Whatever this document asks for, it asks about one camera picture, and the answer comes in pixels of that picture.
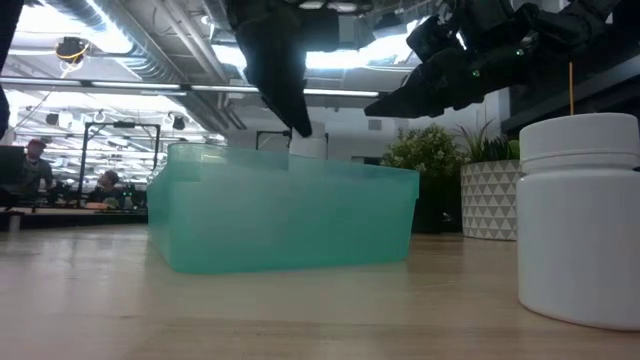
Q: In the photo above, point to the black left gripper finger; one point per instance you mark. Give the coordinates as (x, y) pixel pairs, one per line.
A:
(287, 100)

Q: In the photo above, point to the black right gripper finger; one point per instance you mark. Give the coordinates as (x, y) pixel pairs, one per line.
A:
(405, 102)

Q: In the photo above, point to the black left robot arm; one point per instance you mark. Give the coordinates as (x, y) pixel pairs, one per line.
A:
(7, 30)

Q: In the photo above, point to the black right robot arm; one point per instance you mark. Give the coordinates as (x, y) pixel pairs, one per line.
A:
(575, 30)

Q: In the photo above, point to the green translucent plastic basket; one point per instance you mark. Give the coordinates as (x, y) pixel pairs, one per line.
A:
(280, 215)

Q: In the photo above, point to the bushy green potted plant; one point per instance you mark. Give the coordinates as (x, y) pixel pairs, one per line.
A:
(425, 150)

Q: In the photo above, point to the long ceiling light bar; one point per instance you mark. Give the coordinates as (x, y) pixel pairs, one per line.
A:
(225, 89)

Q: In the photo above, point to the succulent in triangle-patterned pot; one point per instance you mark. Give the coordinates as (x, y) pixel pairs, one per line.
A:
(490, 200)

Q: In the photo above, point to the person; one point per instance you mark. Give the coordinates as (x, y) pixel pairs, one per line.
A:
(107, 181)
(35, 167)

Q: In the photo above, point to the background work table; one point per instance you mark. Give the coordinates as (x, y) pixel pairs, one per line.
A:
(35, 220)

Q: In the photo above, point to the black monitor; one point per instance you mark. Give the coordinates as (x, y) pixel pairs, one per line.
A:
(11, 165)

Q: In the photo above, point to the black metal frame rig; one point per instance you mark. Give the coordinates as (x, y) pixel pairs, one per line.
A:
(272, 132)
(125, 124)

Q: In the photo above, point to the grey wall vent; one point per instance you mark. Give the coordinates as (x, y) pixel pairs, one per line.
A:
(375, 125)

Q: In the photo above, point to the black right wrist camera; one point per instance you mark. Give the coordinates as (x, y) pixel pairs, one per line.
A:
(435, 40)

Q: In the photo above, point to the silver round air duct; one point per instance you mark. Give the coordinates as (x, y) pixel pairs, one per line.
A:
(214, 14)

